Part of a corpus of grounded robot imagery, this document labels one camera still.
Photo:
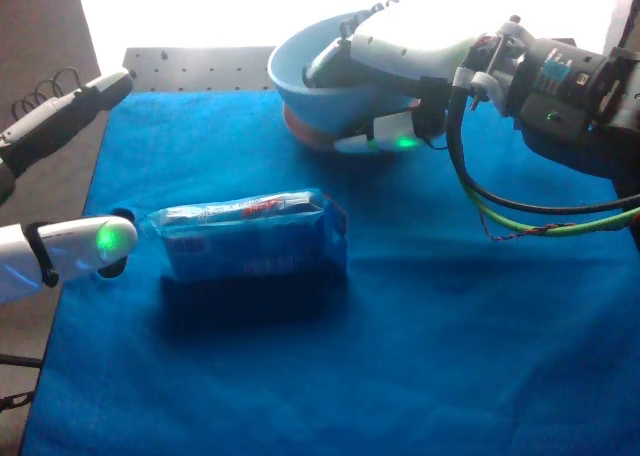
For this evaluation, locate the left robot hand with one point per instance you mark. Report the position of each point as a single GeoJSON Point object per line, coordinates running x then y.
{"type": "Point", "coordinates": [75, 248]}

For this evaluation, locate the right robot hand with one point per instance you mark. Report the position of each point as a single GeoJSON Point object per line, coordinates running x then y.
{"type": "Point", "coordinates": [400, 51]}

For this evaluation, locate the light blue bowl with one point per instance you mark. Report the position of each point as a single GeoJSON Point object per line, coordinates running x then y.
{"type": "Point", "coordinates": [300, 61]}

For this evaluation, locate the orange saucer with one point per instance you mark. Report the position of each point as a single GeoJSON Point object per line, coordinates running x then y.
{"type": "Point", "coordinates": [305, 131]}

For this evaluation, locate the blue snack packet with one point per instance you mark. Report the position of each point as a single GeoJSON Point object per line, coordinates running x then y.
{"type": "Point", "coordinates": [240, 241]}

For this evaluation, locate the perforated metal board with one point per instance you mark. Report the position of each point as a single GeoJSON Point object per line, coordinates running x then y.
{"type": "Point", "coordinates": [200, 71]}

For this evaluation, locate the blue cloth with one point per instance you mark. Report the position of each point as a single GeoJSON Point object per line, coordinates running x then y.
{"type": "Point", "coordinates": [350, 376]}

